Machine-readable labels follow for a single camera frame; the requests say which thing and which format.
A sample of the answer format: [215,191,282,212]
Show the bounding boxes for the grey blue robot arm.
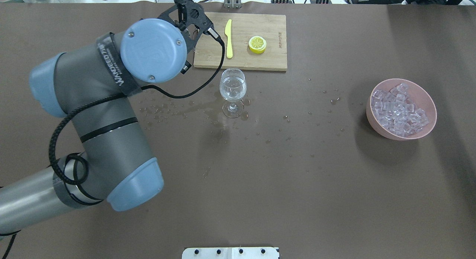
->
[1,18,189,237]

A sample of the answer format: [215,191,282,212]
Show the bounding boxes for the clear wine glass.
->
[219,69,247,118]

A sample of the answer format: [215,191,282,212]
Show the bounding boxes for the clear ice cubes pile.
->
[370,83,430,137]

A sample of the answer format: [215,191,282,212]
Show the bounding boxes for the yellow lemon slice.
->
[248,36,267,54]

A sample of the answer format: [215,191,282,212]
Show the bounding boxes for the yellow plastic knife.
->
[224,19,234,59]

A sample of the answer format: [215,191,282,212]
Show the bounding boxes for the bamboo cutting board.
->
[206,12,288,72]

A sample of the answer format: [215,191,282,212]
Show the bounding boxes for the pink bowl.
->
[366,78,438,141]

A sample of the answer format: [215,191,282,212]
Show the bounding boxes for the aluminium frame post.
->
[224,0,242,9]

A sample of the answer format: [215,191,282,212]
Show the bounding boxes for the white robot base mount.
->
[181,247,280,259]

